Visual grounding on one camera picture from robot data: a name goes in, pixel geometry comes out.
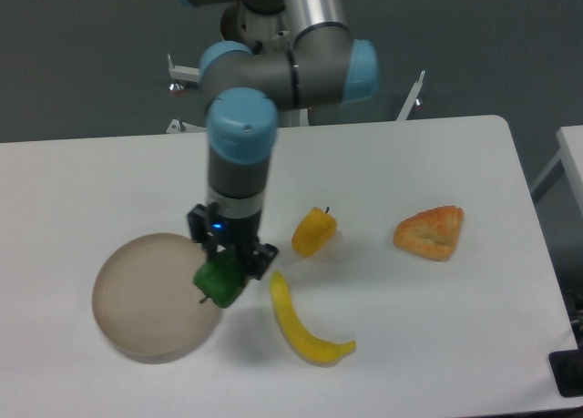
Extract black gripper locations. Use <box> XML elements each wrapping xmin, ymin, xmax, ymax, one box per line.
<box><xmin>187</xmin><ymin>202</ymin><xmax>279</xmax><ymax>280</ymax></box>

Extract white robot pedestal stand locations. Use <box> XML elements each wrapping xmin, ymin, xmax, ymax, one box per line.
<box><xmin>164</xmin><ymin>3</ymin><xmax>427</xmax><ymax>135</ymax></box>

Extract beige round plate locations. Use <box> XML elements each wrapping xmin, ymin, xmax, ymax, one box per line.
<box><xmin>92</xmin><ymin>233</ymin><xmax>221</xmax><ymax>364</ymax></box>

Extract yellow banana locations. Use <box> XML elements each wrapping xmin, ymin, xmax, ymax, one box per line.
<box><xmin>270</xmin><ymin>270</ymin><xmax>356</xmax><ymax>366</ymax></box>

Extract black device at table edge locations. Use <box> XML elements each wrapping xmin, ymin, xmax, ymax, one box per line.
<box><xmin>548</xmin><ymin>350</ymin><xmax>583</xmax><ymax>398</ymax></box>

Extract yellow bell pepper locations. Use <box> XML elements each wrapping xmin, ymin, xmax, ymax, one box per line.
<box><xmin>291</xmin><ymin>207</ymin><xmax>338</xmax><ymax>258</ymax></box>

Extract green bell pepper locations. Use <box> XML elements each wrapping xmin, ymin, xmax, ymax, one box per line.
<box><xmin>193</xmin><ymin>250</ymin><xmax>249</xmax><ymax>309</ymax></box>

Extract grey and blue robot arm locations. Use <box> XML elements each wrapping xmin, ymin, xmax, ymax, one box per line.
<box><xmin>182</xmin><ymin>0</ymin><xmax>378</xmax><ymax>280</ymax></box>

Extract orange pastry bread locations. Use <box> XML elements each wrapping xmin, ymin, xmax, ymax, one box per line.
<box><xmin>393</xmin><ymin>206</ymin><xmax>465</xmax><ymax>261</ymax></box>

